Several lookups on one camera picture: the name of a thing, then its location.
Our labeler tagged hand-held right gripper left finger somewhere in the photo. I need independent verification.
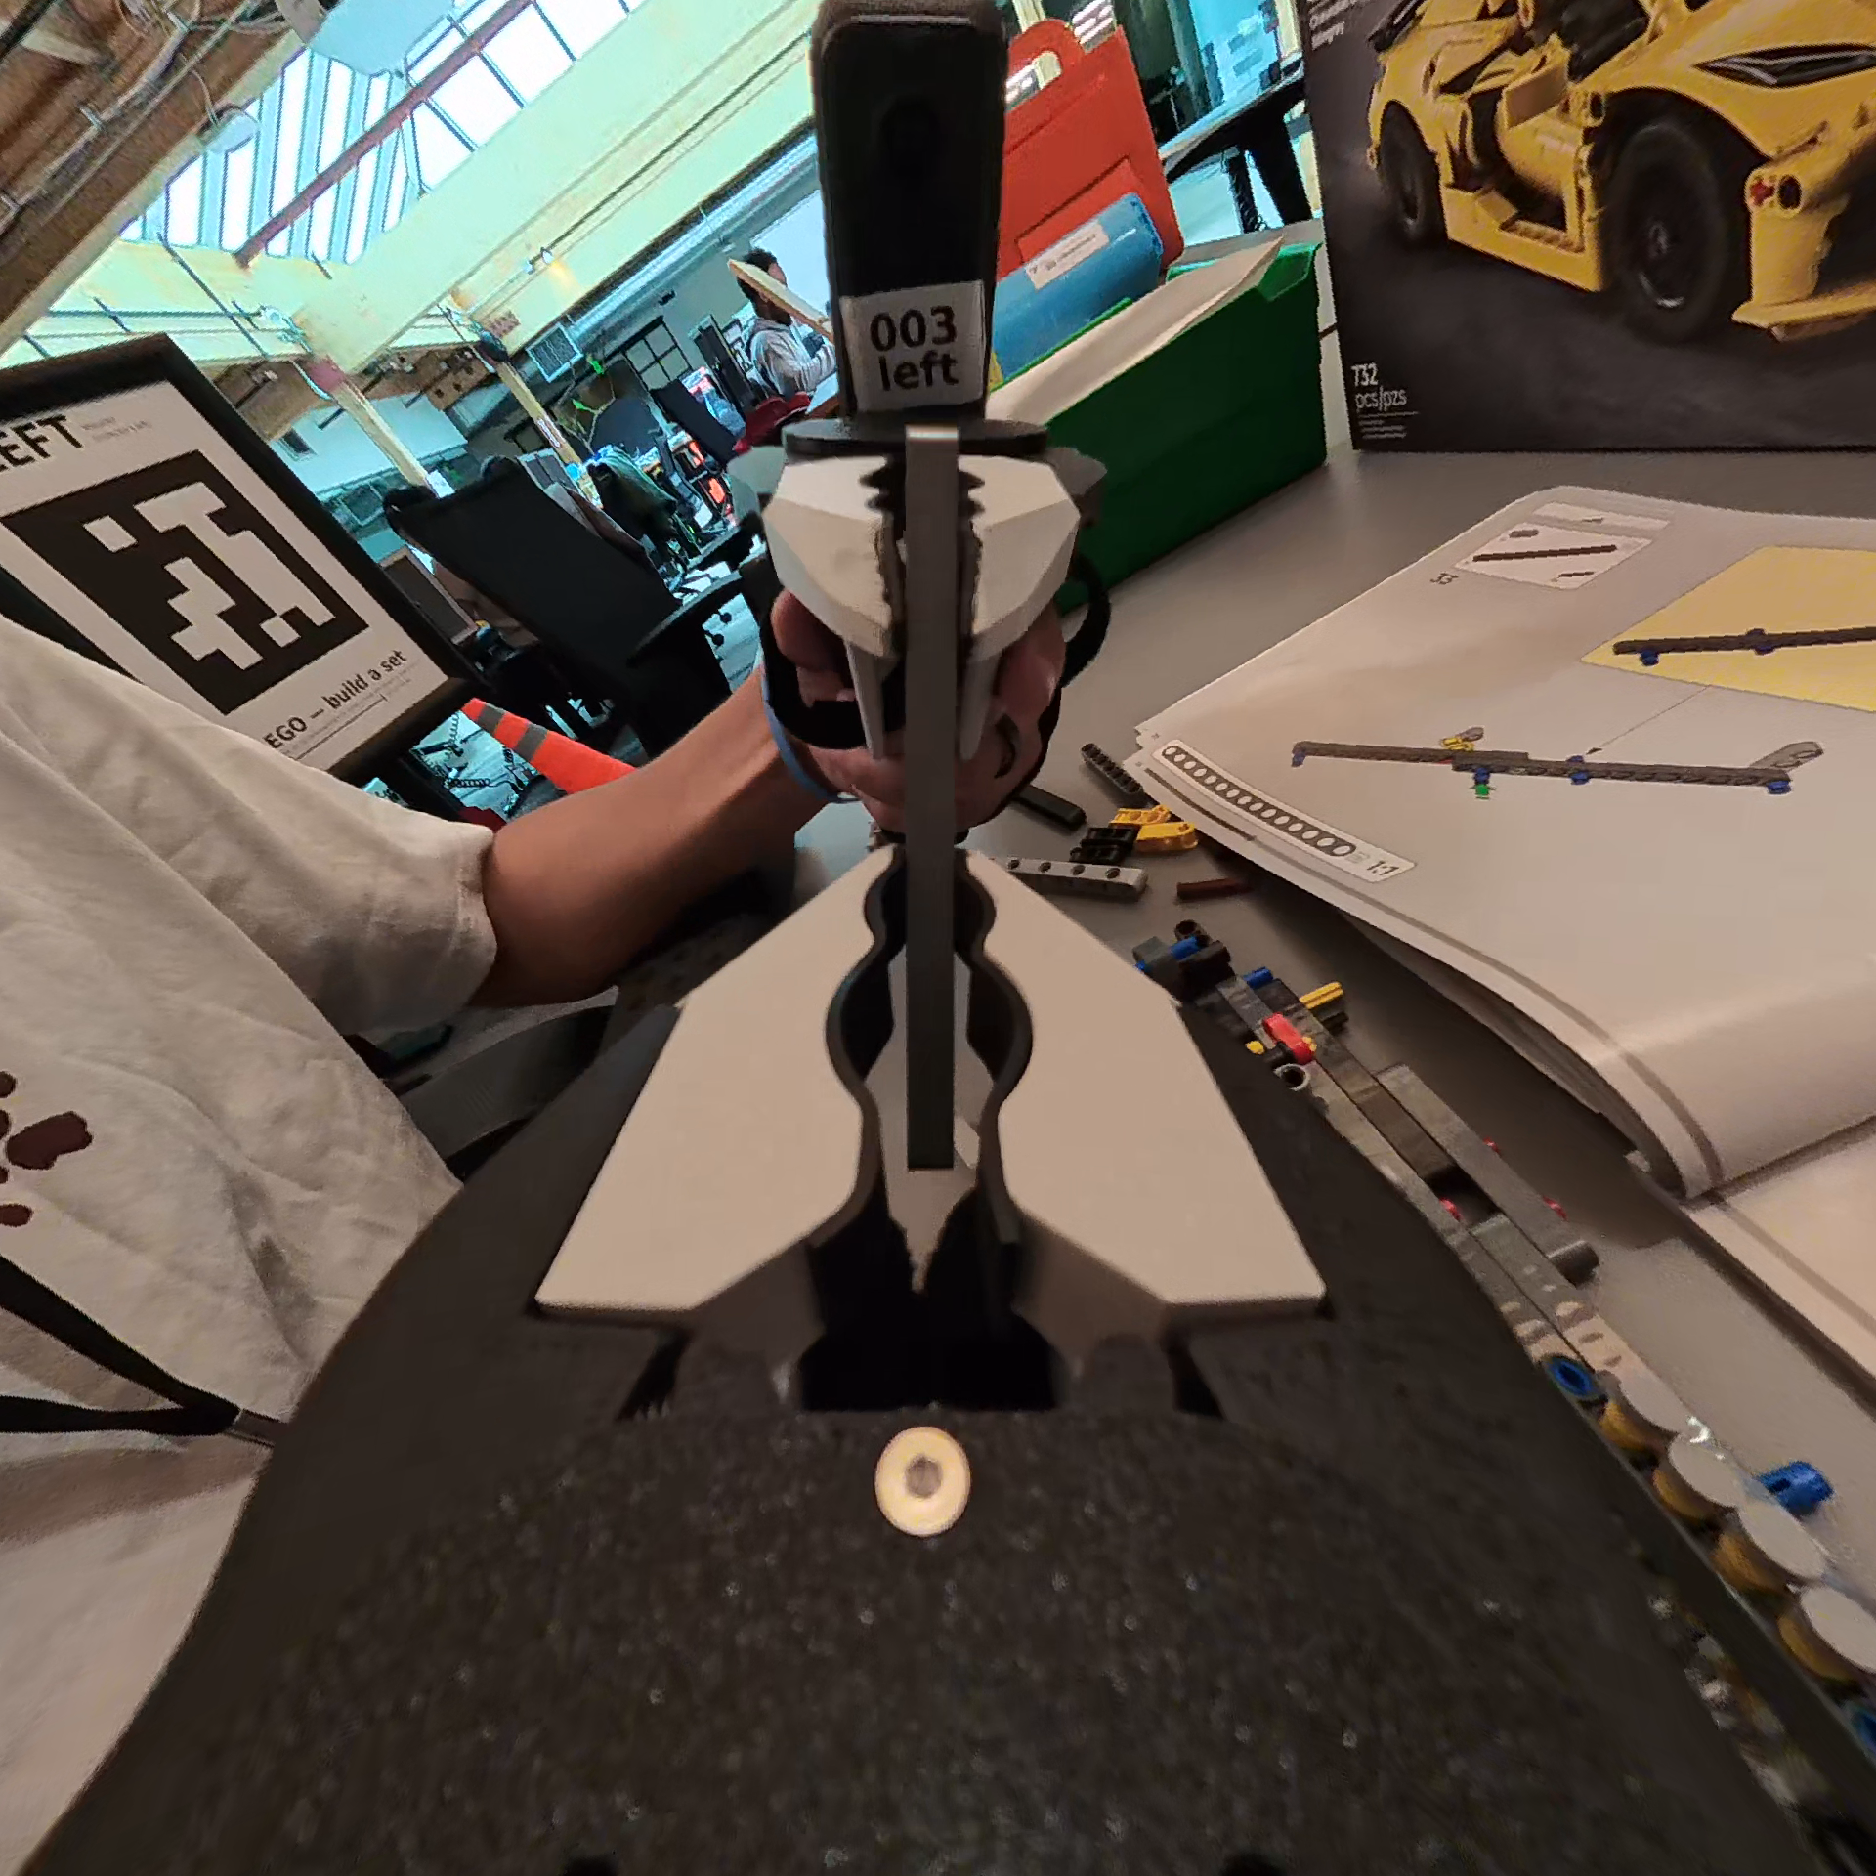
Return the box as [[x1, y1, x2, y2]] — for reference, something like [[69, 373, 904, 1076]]
[[534, 846, 940, 1371]]

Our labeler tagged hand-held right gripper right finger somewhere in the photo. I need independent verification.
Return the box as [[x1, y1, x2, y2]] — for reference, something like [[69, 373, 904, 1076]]
[[938, 850, 1329, 1371]]

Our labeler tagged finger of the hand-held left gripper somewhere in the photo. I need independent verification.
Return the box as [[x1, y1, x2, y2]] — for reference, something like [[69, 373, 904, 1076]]
[[960, 458, 1078, 756], [762, 458, 908, 764]]

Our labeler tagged toy car chassis assembly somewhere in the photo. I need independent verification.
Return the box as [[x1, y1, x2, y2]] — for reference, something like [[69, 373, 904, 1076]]
[[1135, 920, 1876, 1759]]

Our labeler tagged black long holed toy beam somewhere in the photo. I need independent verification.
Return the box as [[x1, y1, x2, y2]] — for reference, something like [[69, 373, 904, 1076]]
[[900, 425, 963, 1175]]

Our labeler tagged grey building instruction booklet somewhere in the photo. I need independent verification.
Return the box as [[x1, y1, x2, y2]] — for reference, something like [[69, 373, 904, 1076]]
[[1129, 484, 1876, 1386]]

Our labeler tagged person's left forearm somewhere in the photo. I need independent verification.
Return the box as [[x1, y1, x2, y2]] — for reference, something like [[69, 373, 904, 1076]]
[[477, 703, 822, 1013]]

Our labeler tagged yellow car toy set box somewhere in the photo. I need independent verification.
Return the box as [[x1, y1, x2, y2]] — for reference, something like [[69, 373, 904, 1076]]
[[1297, 0, 1876, 454]]

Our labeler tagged person's left hand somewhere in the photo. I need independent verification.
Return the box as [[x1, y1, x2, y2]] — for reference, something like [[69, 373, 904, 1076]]
[[769, 585, 1067, 844]]

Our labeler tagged orange felt bag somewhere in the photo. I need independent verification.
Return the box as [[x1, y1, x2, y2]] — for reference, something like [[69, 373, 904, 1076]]
[[996, 17, 1187, 282]]

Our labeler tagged blue plastic wrapped roll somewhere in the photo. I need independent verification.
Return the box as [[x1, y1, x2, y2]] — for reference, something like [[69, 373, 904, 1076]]
[[995, 193, 1167, 374]]

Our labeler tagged blue wristband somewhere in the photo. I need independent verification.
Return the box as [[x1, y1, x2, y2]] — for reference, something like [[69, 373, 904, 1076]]
[[760, 665, 854, 805]]

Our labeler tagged green plastic bin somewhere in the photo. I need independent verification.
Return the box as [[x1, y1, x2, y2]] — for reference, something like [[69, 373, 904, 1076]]
[[1044, 241, 1329, 586]]

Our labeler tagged white paper bag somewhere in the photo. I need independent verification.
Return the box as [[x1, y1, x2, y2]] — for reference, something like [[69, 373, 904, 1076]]
[[986, 236, 1291, 430]]

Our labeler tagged black office chair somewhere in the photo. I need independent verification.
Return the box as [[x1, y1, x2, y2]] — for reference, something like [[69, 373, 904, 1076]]
[[385, 458, 742, 750]]

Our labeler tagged orange striped traffic cone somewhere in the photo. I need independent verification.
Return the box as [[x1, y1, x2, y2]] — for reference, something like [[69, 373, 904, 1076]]
[[460, 700, 638, 792]]

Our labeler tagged ceiling skylight window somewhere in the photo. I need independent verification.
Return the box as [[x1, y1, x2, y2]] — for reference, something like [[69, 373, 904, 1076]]
[[117, 0, 647, 272]]

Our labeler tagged black framed marker sign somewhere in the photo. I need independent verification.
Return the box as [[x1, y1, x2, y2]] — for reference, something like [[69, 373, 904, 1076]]
[[0, 334, 478, 779]]

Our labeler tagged black lanyard strap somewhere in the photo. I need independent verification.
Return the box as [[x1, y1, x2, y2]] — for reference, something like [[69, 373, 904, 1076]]
[[0, 1259, 282, 1444]]

